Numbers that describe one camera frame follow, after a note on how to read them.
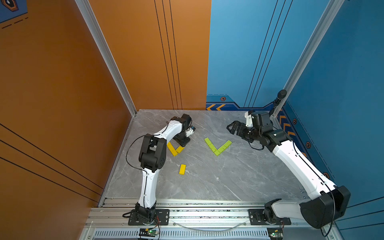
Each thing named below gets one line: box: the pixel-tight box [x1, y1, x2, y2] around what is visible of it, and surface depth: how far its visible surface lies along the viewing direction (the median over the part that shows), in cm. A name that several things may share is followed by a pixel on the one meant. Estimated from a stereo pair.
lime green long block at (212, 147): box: [208, 143, 218, 153], surface depth 101 cm
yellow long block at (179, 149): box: [175, 145, 185, 154], surface depth 99 cm
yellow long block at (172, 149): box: [166, 141, 178, 157], surface depth 99 cm
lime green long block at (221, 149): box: [217, 145, 227, 154], surface depth 100 cm
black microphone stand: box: [269, 89, 287, 116], surface depth 87 cm
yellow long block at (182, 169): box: [179, 164, 187, 175], surface depth 91 cm
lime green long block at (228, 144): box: [223, 140, 232, 149], surface depth 102 cm
